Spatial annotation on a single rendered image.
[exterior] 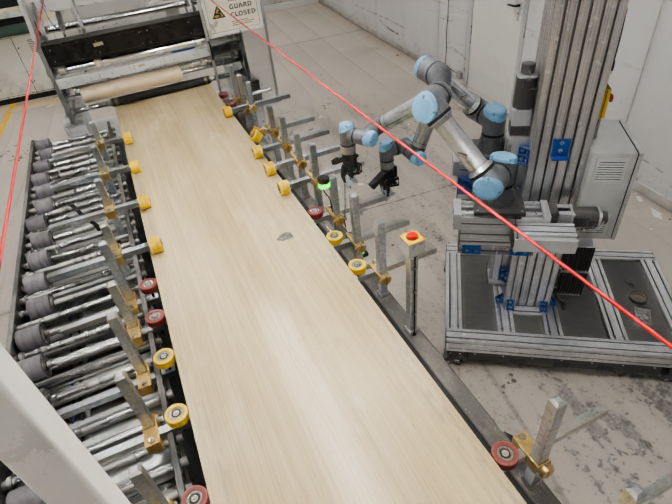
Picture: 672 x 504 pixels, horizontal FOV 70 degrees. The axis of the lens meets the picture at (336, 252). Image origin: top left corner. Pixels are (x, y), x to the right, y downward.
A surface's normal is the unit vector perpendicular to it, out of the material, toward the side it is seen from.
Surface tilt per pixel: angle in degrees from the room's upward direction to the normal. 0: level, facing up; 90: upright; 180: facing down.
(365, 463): 0
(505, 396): 0
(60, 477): 90
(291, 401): 0
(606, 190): 90
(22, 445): 90
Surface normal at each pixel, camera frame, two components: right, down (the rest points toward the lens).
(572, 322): -0.09, -0.77
